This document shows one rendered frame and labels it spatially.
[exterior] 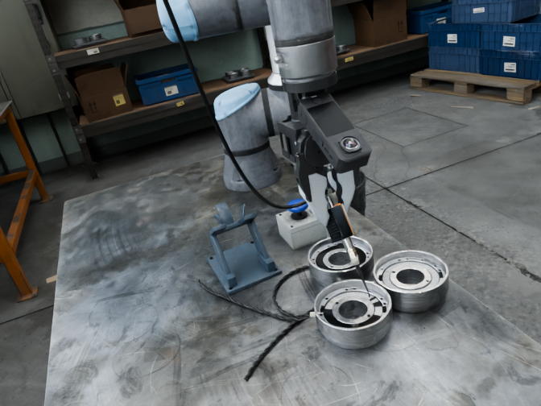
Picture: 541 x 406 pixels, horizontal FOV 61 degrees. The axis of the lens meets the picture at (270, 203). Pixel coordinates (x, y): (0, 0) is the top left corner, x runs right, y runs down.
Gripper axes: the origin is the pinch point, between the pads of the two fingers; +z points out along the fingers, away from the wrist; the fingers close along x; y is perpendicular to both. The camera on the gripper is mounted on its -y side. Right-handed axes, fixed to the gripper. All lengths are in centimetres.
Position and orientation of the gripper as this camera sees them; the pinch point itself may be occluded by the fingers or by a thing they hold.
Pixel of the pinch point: (335, 216)
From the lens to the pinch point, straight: 66.6
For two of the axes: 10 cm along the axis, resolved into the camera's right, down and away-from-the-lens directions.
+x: -9.0, 3.3, -2.9
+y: -4.0, -3.4, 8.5
